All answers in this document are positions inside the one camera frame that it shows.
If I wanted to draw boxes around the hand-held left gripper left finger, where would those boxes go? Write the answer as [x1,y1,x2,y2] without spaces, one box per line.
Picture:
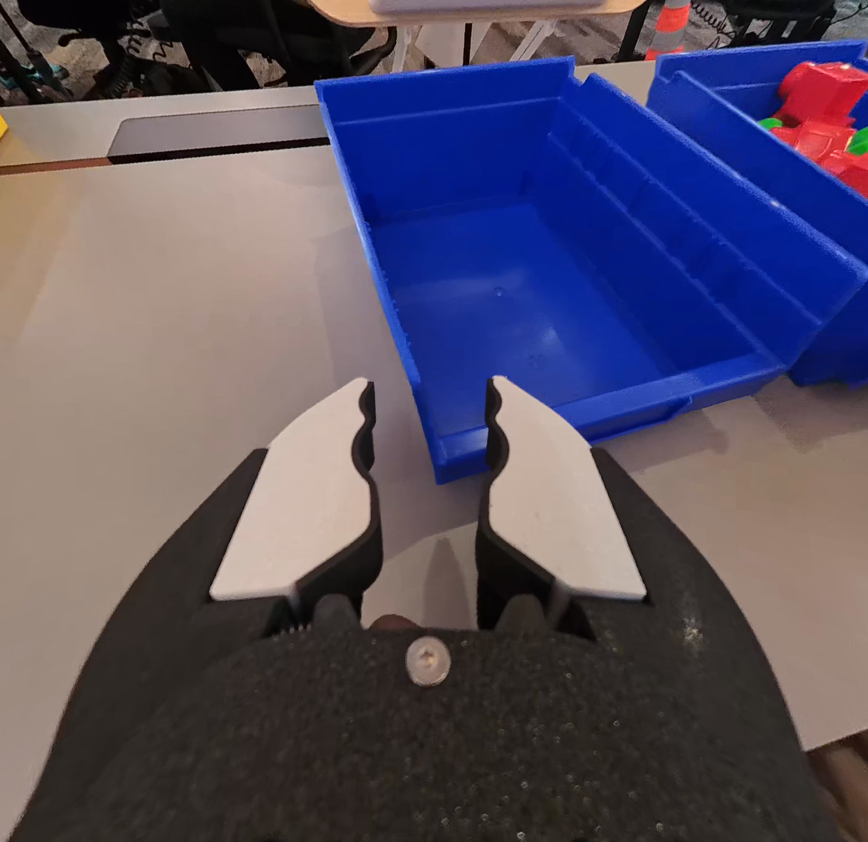
[208,378,382,605]

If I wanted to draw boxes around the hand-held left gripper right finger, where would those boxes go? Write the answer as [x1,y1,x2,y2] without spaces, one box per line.
[478,376,649,605]

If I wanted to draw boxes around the blue plastic bin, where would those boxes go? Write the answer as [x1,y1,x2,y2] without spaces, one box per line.
[647,39,868,388]
[315,58,868,486]

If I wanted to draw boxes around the pile of colourful toy blocks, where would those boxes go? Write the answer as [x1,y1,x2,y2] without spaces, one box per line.
[760,62,868,199]

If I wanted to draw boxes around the orange traffic cone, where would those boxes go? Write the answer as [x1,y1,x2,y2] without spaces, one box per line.
[645,0,693,59]

